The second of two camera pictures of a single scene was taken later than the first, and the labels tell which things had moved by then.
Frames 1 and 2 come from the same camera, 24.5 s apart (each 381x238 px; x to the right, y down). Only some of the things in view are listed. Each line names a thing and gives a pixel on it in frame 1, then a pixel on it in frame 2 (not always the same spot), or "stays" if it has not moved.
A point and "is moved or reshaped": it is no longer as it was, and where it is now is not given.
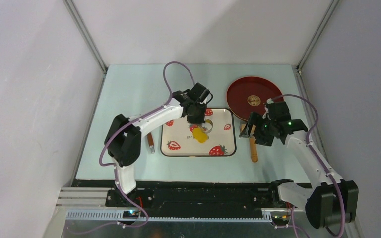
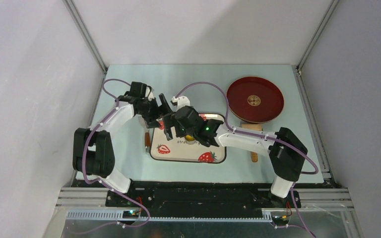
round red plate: x=247 y=94 stays
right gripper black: x=255 y=119 -> x=169 y=121
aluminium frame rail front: x=86 y=204 stays
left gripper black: x=201 y=119 -> x=151 y=121
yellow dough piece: x=199 y=135 is moved or reshaped
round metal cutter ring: x=209 y=121 is moved or reshaped
